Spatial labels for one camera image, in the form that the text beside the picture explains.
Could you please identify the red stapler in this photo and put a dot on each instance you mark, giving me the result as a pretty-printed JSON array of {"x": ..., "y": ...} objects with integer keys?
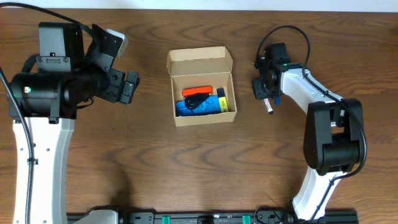
[{"x": 197, "y": 90}]

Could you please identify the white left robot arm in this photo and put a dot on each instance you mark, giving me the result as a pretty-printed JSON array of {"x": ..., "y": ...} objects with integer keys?
[{"x": 74, "y": 66}]

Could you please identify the blue plastic block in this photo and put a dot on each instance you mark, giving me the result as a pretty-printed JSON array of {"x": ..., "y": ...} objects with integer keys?
[{"x": 209, "y": 106}]

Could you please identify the brown cardboard box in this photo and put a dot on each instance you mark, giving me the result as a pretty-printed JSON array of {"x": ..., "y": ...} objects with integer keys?
[{"x": 199, "y": 67}]

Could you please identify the blue whiteboard marker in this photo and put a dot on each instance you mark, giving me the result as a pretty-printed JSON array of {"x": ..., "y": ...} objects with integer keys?
[{"x": 277, "y": 100}]

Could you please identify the black correction tape dispenser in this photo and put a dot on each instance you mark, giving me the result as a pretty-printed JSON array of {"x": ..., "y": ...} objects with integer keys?
[{"x": 194, "y": 101}]

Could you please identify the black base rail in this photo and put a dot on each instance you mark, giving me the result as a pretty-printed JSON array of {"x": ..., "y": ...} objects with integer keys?
[{"x": 117, "y": 215}]

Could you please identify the yellow highlighter pen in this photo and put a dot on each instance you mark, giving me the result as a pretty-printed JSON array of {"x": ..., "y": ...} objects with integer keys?
[{"x": 222, "y": 100}]

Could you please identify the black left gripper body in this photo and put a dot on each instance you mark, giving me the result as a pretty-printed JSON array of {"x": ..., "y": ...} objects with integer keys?
[{"x": 112, "y": 93}]

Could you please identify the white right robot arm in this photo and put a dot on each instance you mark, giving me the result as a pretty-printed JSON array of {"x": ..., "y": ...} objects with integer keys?
[{"x": 334, "y": 144}]

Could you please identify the black whiteboard marker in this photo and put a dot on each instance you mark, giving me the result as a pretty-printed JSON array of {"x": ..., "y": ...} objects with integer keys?
[{"x": 268, "y": 106}]

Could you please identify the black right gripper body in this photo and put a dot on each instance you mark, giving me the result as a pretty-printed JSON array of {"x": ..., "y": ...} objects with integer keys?
[{"x": 262, "y": 89}]

